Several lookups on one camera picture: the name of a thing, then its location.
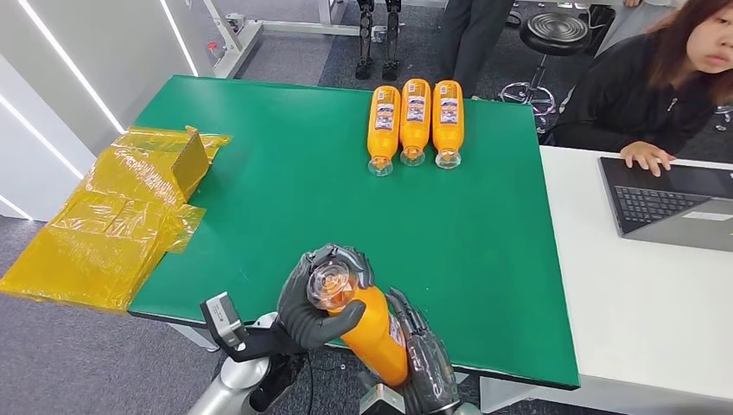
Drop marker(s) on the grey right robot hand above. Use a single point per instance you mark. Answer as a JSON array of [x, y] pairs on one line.
[[429, 372]]

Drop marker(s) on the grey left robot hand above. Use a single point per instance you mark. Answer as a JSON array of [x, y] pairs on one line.
[[298, 315]]

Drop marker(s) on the orange bottle with clear cap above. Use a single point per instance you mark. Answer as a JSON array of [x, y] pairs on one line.
[[447, 129], [415, 129], [383, 134], [372, 338]]

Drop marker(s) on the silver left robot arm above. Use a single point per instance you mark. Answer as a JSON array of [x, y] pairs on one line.
[[235, 384]]

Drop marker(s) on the green table mat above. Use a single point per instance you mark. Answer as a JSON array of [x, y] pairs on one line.
[[286, 172]]

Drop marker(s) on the yellow plastic wrapped cartons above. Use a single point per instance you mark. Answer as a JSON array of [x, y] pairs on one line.
[[114, 229]]

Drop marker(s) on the black robot leg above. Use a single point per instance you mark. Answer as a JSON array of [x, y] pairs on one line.
[[392, 40], [365, 40]]

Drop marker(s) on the dark grey laptop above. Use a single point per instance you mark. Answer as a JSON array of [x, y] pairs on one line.
[[658, 200]]

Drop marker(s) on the person's hand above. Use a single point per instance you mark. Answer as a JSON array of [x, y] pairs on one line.
[[647, 156]]

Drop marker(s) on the standing person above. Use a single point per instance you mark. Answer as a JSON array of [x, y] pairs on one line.
[[469, 40]]

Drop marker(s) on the black round stool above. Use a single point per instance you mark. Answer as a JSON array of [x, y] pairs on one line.
[[554, 33]]

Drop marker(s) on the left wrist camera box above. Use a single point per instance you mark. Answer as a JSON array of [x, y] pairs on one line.
[[222, 318]]

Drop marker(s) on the white metal frame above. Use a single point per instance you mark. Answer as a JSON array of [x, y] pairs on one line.
[[240, 46]]

